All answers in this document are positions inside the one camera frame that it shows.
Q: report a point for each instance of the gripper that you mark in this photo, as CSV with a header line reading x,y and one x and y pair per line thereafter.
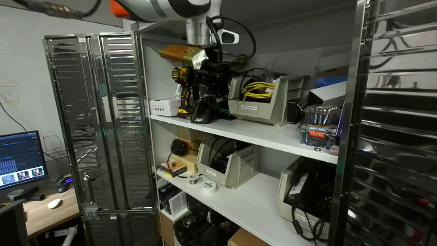
x,y
213,77

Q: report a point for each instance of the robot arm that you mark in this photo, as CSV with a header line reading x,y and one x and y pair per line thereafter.
x,y
160,8

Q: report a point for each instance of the brown tool with white cloth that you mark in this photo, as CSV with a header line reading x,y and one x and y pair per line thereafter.
x,y
179,54

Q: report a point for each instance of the white cardboard box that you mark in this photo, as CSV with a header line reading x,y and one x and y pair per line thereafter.
x,y
164,107

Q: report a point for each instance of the black small box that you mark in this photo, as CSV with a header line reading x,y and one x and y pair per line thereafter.
x,y
294,112

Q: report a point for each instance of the small flat box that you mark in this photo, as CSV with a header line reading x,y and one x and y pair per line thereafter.
x,y
172,168

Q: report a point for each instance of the grey flat box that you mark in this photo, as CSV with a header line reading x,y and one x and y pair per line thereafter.
x,y
329,94

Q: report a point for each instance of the blue box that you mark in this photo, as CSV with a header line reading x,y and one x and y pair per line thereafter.
x,y
331,80

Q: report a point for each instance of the black and white box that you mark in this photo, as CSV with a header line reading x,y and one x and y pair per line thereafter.
x,y
174,201

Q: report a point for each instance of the brown cardboard box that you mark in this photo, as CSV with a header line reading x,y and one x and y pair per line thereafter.
x,y
245,239

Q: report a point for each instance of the black battery charger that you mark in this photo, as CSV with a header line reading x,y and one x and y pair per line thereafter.
x,y
204,112

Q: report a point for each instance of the grey storage bin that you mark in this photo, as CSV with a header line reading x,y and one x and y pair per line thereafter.
x,y
285,205
235,171
266,111

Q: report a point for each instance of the metal cabinet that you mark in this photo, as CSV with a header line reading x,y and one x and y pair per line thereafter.
x,y
259,136

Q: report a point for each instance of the stack of cardboard boxes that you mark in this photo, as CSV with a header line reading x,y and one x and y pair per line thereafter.
x,y
189,150

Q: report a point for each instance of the black round device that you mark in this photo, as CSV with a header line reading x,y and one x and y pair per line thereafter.
x,y
179,147

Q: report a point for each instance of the white tape roll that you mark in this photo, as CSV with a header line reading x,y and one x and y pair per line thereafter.
x,y
208,187

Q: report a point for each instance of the pack of batteries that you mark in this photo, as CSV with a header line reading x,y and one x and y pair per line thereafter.
x,y
319,126

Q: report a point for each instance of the ribbed metal cabinet door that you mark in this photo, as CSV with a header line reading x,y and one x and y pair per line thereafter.
x,y
102,119
392,136

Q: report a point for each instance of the heap of black gear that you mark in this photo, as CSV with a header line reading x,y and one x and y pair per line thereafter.
x,y
201,225

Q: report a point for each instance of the black computer mouse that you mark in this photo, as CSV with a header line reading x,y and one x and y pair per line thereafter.
x,y
63,188

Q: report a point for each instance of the white computer mouse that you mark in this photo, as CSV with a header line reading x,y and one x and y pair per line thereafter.
x,y
54,203

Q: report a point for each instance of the monitor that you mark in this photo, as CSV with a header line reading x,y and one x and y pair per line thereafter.
x,y
20,157

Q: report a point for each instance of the wooden desk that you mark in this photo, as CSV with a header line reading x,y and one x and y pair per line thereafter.
x,y
47,215

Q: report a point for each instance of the office chair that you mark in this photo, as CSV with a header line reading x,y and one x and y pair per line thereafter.
x,y
12,225

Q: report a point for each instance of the wall socket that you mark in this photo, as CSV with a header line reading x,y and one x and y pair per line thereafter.
x,y
9,91

